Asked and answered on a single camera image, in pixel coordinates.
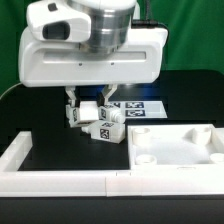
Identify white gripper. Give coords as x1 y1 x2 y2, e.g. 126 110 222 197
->
18 0 168 107

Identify white square tabletop part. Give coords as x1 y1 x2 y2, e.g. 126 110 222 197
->
128 124 224 169

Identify white cable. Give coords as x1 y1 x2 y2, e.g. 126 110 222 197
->
0 83 22 100

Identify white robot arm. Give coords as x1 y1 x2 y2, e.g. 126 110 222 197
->
18 0 168 106

